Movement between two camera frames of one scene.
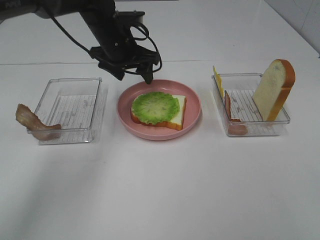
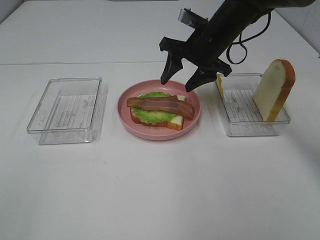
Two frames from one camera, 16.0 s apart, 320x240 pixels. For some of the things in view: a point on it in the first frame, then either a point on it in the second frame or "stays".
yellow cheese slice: (219, 77) stays
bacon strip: (234, 125) to (186, 111)
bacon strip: (32, 123) to (155, 102)
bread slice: (176, 123) stays
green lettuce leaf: (154, 108) stays
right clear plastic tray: (241, 88) stays
